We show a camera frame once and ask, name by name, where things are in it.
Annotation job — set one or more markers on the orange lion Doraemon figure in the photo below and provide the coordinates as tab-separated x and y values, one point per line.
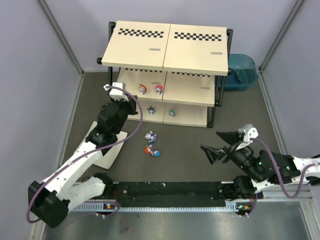
142	89

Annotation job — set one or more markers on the pink-hooded Doraemon figure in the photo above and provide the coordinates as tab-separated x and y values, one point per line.
159	89

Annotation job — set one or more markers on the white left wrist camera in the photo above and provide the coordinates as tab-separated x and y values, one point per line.
116	92

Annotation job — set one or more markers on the light blue cable duct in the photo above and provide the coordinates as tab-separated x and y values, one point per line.
108	208

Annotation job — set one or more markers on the three-tier beige black shelf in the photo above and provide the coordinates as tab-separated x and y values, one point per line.
191	62

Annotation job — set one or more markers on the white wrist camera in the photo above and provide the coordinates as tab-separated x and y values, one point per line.
116	92
246	134

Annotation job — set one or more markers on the orange crab Doraemon figure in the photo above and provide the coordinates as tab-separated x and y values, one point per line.
149	149

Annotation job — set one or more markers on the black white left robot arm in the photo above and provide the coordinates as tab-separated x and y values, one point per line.
52	199

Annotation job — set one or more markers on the purple white Doraemon figure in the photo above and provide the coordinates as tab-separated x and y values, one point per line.
151	137

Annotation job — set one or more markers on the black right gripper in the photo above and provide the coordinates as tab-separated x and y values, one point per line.
229	151

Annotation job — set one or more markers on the teal-hooded Doraemon figure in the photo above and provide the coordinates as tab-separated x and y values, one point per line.
172	113

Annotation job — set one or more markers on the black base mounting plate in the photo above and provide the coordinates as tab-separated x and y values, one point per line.
177	194

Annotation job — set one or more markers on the grey-hooded Doraemon figure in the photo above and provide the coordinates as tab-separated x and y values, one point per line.
151	110

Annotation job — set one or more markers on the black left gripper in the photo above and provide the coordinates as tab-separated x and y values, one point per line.
130	106

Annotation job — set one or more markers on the teal plastic basin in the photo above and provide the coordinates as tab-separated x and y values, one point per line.
243	73

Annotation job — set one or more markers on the blue bucket Doraemon figure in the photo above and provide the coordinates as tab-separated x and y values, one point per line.
156	153

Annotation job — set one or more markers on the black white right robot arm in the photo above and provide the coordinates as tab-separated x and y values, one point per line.
263	169

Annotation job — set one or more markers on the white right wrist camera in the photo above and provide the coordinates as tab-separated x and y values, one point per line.
246	134

